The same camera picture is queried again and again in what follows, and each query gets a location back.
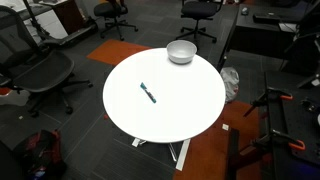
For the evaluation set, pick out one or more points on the teal dry-erase marker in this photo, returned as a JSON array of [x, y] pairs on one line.
[[148, 93]]

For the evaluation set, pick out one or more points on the white round bowl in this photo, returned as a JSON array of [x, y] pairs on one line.
[[181, 50]]

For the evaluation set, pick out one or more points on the white table base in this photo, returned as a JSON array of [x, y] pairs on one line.
[[183, 155]]

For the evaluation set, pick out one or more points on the white plastic bag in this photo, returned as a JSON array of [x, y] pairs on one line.
[[230, 81]]

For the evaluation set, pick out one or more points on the small white floor tag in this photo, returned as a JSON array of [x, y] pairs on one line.
[[225, 127]]

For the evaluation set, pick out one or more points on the black padded office chair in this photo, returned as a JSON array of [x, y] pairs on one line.
[[198, 9], [110, 8]]

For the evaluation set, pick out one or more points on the black office desk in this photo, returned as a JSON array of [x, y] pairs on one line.
[[253, 33]]

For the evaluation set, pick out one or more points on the grey computer mouse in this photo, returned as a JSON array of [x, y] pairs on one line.
[[244, 11]]

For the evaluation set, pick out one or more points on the black mesh office chair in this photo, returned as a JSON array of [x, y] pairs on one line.
[[43, 71]]

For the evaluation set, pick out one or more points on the dark wooden cabinet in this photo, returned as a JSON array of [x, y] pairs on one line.
[[68, 15]]

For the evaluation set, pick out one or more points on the flat black box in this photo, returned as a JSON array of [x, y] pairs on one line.
[[266, 18]]

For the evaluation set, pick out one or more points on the black breadboard robot table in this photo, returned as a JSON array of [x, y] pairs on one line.
[[293, 116]]

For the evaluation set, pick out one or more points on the red and black backpack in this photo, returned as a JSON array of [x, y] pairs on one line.
[[40, 153]]

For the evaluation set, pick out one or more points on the white paper sheet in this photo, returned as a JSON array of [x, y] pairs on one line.
[[287, 27]]

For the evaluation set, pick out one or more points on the white and red floor object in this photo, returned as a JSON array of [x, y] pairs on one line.
[[13, 98]]

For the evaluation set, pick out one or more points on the black mounting bracket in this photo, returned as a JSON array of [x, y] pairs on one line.
[[308, 105]]

